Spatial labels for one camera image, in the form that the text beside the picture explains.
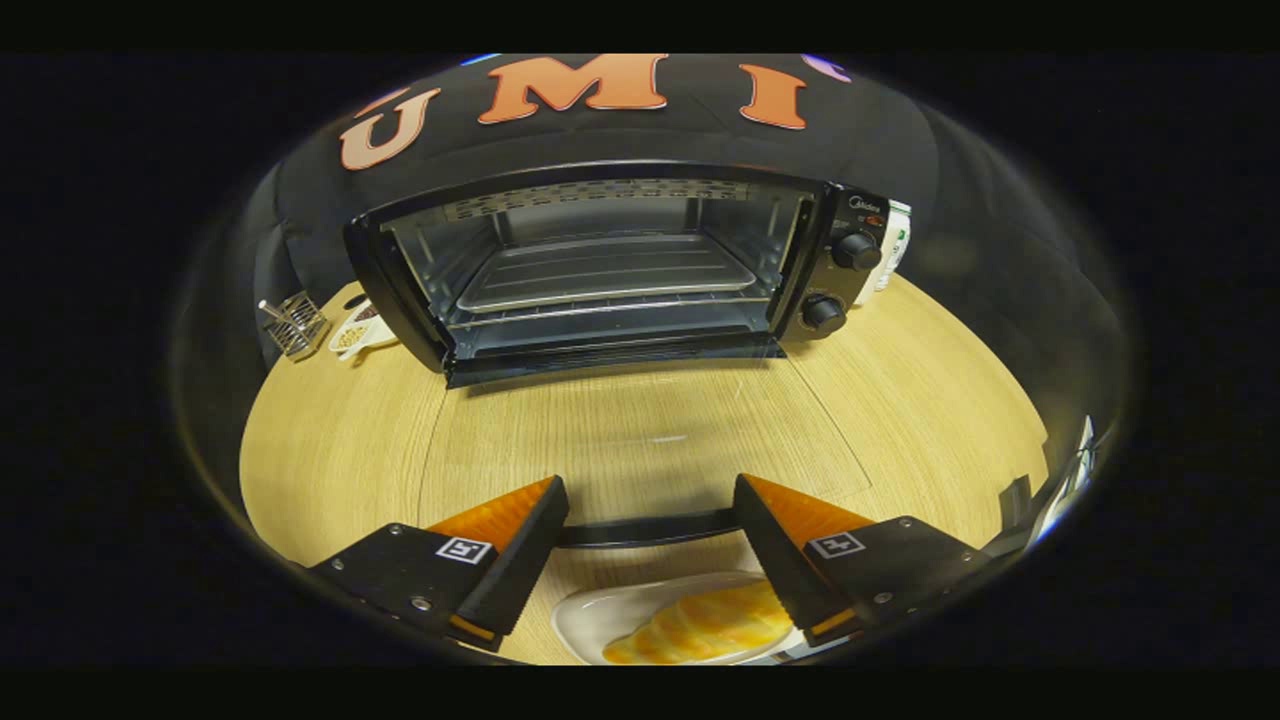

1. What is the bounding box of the metal wire oven rack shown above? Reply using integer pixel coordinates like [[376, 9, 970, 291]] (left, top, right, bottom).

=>
[[445, 288, 776, 331]]

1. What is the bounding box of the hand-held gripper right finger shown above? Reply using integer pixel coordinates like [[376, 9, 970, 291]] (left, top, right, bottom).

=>
[[733, 473, 1001, 649]]

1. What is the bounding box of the small white green-label bottle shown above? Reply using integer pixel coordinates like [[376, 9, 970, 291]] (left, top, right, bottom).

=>
[[876, 200, 913, 292]]

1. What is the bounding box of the black toaster oven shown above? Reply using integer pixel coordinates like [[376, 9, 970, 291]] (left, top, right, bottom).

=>
[[343, 160, 891, 549]]

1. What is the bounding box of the yellow croissant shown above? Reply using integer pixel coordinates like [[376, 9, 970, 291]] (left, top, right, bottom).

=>
[[602, 580, 797, 666]]

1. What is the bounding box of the metal wire basket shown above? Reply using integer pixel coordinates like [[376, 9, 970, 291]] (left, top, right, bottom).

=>
[[258, 291, 331, 361]]

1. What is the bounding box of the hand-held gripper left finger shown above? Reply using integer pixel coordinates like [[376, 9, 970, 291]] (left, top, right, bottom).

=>
[[308, 475, 571, 653]]

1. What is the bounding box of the metal baking tray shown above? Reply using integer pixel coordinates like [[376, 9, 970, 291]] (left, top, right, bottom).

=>
[[456, 233, 758, 314]]

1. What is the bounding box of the white oval plate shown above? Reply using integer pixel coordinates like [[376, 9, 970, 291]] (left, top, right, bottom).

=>
[[550, 570, 803, 666]]

